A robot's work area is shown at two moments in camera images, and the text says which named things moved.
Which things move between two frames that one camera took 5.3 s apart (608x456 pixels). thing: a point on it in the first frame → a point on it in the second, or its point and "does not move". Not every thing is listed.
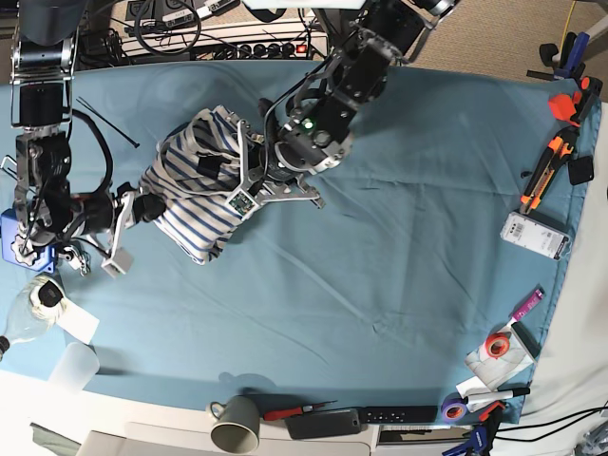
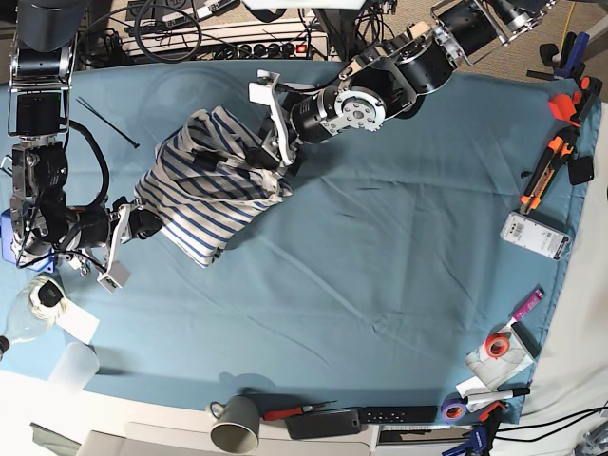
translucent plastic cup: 77,366 does not move
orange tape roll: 497,345 does not move
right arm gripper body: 245,199 → 278,145
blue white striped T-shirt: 196,168 does not move
